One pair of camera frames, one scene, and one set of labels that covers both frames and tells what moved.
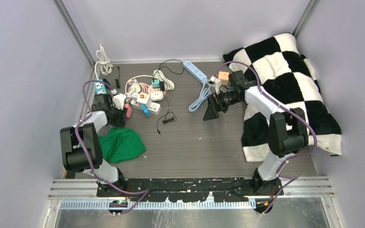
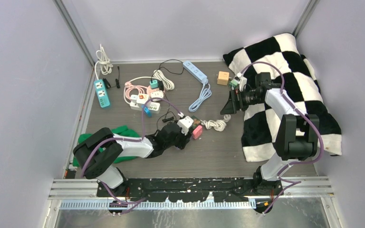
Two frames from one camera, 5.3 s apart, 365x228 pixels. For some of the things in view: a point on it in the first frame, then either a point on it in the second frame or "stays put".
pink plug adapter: x=129 y=110 -> x=197 y=132
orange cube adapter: x=224 y=77 stays put
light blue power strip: x=195 y=72 stays put
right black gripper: x=217 y=104 -> x=229 y=108
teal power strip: x=100 y=88 stays put
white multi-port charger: x=154 y=108 stays put
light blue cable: x=206 y=93 stays put
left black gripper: x=122 y=113 -> x=184 y=138
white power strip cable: x=105 y=62 stays put
